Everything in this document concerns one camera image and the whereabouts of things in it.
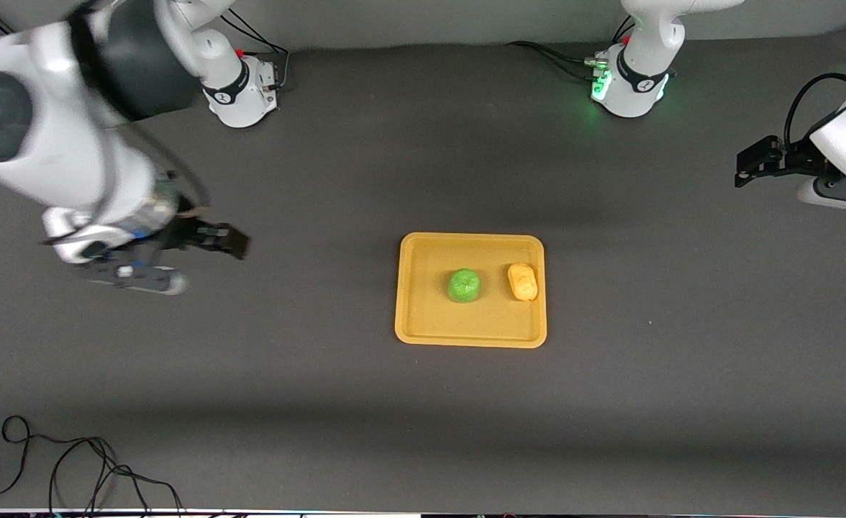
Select green apple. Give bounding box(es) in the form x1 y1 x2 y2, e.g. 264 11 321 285
447 268 481 304

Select yellow-brown potato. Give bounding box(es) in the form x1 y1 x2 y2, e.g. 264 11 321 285
506 263 539 301

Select yellow plastic tray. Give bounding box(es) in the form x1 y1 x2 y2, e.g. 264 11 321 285
394 232 547 349

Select dark grey table mat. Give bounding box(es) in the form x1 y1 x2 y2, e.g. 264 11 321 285
0 25 846 513

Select black right arm base cables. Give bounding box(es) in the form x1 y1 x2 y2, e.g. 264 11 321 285
218 11 291 93

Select black arm base cables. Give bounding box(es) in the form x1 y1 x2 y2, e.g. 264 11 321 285
218 11 291 93
507 16 636 81

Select thin black loose cable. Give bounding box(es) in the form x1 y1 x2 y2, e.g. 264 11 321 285
0 415 183 515

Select black left arm base cables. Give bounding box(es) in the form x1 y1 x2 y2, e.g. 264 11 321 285
507 16 636 81

